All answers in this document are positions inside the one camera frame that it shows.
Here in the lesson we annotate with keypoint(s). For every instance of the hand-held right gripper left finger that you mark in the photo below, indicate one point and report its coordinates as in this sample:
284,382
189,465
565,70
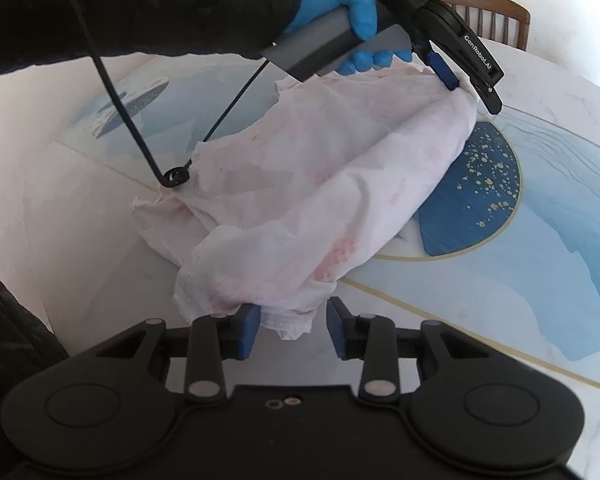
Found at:
250,332

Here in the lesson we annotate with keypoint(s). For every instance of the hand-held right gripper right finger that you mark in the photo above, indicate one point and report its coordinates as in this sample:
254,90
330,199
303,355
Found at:
336,330

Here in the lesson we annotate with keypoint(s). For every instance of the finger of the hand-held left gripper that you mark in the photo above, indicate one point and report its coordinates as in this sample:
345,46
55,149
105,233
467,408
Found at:
441,69
490,99

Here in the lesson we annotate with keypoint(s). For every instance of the white pink-print garment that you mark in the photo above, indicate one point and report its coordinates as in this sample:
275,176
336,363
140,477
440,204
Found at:
305,175

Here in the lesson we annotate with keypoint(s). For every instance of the person's left forearm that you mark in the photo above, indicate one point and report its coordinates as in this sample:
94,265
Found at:
130,5

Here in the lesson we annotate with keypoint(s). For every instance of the wooden chair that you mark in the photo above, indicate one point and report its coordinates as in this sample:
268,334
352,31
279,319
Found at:
520,20

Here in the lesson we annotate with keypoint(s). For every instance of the person's black jacket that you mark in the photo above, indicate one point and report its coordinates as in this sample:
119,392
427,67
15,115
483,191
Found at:
10,340

